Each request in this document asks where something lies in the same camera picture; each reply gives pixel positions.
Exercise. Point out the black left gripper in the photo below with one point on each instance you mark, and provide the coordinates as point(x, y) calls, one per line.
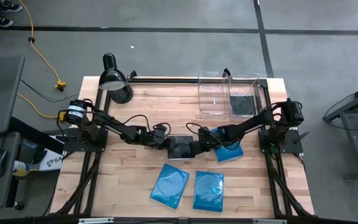
point(160, 137)

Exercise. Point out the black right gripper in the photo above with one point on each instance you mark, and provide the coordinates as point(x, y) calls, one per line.
point(208, 141)

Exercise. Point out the clear black CD jewel case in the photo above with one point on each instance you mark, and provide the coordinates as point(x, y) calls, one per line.
point(242, 105)
point(180, 147)

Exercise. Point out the blue Blu-ray case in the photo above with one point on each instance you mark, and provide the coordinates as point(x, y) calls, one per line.
point(208, 191)
point(169, 186)
point(230, 154)

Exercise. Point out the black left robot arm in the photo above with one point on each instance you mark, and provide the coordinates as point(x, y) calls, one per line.
point(110, 123)

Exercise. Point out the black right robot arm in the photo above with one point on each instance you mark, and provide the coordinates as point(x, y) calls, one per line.
point(247, 123)

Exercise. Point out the clear plastic bin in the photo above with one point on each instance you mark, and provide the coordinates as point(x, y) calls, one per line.
point(213, 93)
point(244, 87)

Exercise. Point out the black desk lamp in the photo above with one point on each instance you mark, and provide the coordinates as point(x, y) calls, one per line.
point(113, 79)

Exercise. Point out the black clamp lever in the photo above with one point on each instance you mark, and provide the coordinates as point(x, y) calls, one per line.
point(300, 137)

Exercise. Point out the white printed box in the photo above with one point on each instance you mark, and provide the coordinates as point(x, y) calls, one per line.
point(53, 161)

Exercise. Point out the black support beam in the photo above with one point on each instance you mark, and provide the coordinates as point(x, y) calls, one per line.
point(33, 133)

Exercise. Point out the yellow labelled bottle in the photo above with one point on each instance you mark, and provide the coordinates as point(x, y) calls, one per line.
point(20, 168)

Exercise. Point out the black caster wheel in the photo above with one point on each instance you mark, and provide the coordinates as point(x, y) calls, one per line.
point(19, 205)

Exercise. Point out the grey metal table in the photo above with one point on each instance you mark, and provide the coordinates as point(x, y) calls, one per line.
point(357, 149)

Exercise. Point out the dark grey side table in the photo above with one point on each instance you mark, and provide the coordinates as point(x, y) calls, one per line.
point(0, 93)

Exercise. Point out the person's shoe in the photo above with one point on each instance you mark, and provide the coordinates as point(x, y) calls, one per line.
point(9, 5)
point(2, 20)

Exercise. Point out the black aluminium table frame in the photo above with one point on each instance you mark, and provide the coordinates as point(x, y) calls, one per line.
point(166, 80)

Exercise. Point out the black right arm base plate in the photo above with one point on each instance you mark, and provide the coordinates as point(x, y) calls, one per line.
point(287, 146)

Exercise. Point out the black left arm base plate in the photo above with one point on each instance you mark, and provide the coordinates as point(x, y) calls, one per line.
point(73, 144)

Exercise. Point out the silver aluminium rail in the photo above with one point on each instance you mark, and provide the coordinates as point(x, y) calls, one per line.
point(269, 221)
point(96, 220)

